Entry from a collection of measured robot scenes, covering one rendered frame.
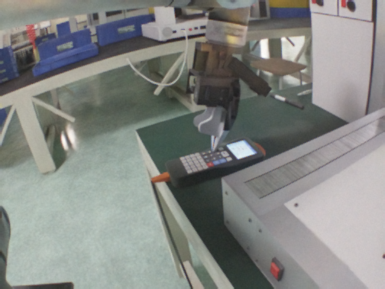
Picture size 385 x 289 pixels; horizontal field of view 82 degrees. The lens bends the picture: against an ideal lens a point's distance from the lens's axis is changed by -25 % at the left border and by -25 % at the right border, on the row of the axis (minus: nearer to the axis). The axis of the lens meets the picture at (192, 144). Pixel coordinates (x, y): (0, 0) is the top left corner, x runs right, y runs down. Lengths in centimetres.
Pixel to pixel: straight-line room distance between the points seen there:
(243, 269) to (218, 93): 31
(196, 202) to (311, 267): 30
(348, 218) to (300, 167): 12
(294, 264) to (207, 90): 34
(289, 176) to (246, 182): 6
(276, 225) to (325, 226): 6
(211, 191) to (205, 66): 23
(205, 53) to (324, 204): 33
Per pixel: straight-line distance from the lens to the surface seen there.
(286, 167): 41
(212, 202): 51
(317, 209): 35
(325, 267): 30
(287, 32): 272
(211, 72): 51
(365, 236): 34
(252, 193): 37
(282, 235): 32
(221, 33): 50
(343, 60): 78
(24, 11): 29
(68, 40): 297
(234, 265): 42
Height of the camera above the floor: 110
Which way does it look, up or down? 30 degrees down
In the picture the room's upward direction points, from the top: 8 degrees counter-clockwise
